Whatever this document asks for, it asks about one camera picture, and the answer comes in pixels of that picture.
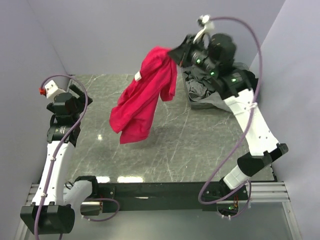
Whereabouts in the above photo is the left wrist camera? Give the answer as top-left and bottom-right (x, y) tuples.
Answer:
(39, 80), (66, 102)

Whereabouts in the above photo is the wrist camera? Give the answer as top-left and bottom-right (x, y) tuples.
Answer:
(39, 80), (66, 102)
(193, 14), (215, 44)

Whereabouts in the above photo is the aluminium rail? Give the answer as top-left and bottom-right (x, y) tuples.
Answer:
(27, 181), (290, 205)

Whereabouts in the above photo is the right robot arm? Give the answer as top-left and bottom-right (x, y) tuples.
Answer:
(168, 33), (289, 200)

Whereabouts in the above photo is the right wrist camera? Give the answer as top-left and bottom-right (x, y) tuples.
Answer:
(193, 14), (215, 44)

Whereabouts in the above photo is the red t-shirt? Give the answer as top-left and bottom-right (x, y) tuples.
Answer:
(109, 46), (178, 145)

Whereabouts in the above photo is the light grey t-shirt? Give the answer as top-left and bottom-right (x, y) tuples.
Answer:
(199, 93), (232, 113)

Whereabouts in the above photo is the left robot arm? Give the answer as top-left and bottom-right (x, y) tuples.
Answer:
(20, 80), (100, 237)

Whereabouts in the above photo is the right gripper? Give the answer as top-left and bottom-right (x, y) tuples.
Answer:
(166, 35), (218, 76)

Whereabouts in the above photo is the grey plastic bin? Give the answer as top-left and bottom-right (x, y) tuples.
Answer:
(182, 62), (258, 112)

